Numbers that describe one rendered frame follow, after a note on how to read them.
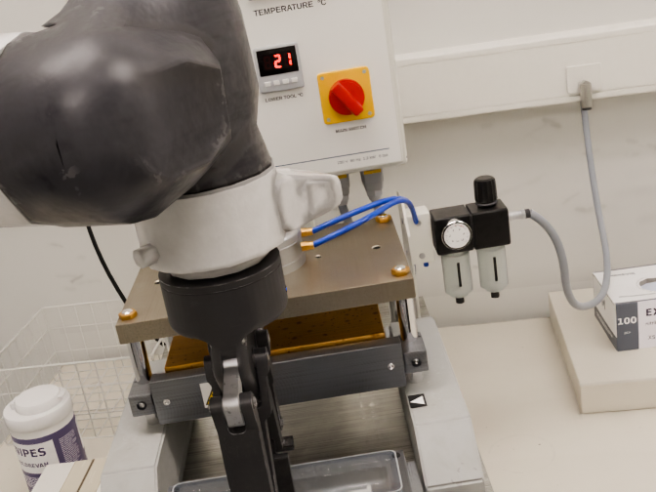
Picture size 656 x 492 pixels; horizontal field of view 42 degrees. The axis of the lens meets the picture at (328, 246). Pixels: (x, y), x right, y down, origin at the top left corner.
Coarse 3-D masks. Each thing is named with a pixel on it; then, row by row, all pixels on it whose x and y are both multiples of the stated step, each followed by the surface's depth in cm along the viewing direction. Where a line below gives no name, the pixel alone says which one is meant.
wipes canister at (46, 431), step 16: (16, 400) 113; (32, 400) 112; (48, 400) 111; (64, 400) 113; (16, 416) 111; (32, 416) 110; (48, 416) 110; (64, 416) 112; (16, 432) 111; (32, 432) 110; (48, 432) 111; (64, 432) 112; (16, 448) 113; (32, 448) 111; (48, 448) 111; (64, 448) 113; (80, 448) 115; (32, 464) 112; (48, 464) 112; (32, 480) 113
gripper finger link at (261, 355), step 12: (264, 348) 53; (204, 360) 53; (264, 360) 53; (264, 372) 53; (216, 384) 53; (264, 384) 53; (264, 396) 53; (264, 408) 53; (264, 420) 53; (264, 432) 53; (276, 480) 55
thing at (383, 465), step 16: (304, 464) 71; (320, 464) 71; (336, 464) 70; (352, 464) 70; (368, 464) 70; (384, 464) 69; (208, 480) 71; (224, 480) 71; (304, 480) 69; (320, 480) 69; (336, 480) 68; (352, 480) 68; (368, 480) 68; (384, 480) 67
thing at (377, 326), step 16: (288, 320) 85; (304, 320) 84; (320, 320) 84; (336, 320) 83; (352, 320) 82; (368, 320) 82; (176, 336) 85; (272, 336) 82; (288, 336) 81; (304, 336) 81; (320, 336) 80; (336, 336) 80; (352, 336) 79; (368, 336) 79; (384, 336) 79; (176, 352) 82; (192, 352) 81; (208, 352) 81; (272, 352) 79; (288, 352) 79; (176, 368) 79; (192, 368) 80
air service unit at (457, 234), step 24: (480, 192) 97; (408, 216) 97; (432, 216) 98; (456, 216) 97; (480, 216) 97; (504, 216) 97; (528, 216) 99; (432, 240) 101; (456, 240) 96; (480, 240) 98; (504, 240) 98; (456, 264) 99; (480, 264) 100; (504, 264) 100; (456, 288) 100
